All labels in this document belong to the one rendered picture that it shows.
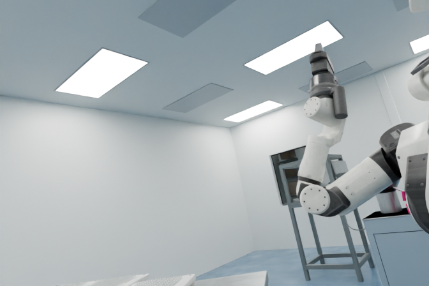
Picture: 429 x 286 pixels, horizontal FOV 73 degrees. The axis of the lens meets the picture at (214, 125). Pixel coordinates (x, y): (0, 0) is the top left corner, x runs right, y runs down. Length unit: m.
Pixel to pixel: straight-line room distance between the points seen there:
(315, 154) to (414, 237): 2.31
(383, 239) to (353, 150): 3.01
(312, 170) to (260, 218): 6.01
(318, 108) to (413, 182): 0.55
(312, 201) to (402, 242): 2.34
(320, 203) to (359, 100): 5.24
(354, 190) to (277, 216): 5.81
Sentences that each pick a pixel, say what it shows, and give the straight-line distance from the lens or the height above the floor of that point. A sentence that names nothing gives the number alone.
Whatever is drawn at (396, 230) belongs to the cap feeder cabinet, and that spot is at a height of 0.64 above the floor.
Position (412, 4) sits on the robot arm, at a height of 1.33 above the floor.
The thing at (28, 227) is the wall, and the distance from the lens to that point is 4.23.
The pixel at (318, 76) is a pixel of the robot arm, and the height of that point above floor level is 1.45.
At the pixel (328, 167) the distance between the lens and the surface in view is 3.97.
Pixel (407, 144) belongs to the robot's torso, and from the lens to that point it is 0.72.
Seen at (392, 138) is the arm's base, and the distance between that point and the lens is 0.89.
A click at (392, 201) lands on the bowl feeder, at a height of 0.86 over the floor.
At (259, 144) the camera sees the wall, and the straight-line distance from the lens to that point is 6.75.
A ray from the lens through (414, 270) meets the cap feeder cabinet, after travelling 3.19.
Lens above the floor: 1.13
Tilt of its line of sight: 15 degrees up
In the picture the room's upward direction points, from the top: 10 degrees counter-clockwise
